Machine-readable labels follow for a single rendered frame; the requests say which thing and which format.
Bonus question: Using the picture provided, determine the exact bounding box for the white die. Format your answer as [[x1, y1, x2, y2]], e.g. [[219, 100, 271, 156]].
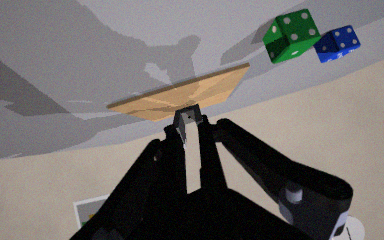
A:
[[181, 105, 195, 125]]

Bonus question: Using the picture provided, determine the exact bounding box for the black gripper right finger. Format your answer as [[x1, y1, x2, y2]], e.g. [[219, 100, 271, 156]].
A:
[[193, 104, 353, 240]]

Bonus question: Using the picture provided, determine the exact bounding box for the tan flat mat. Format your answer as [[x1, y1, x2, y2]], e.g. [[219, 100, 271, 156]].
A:
[[107, 62, 250, 122]]

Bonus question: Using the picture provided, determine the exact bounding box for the blue die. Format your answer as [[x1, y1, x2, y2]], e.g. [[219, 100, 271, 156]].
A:
[[313, 25, 361, 63]]

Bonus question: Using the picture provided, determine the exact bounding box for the green die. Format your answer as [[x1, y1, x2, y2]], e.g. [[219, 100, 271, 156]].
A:
[[263, 9, 321, 64]]

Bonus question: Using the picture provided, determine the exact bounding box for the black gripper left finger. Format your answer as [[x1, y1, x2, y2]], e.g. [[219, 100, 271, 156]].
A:
[[69, 109, 187, 240]]

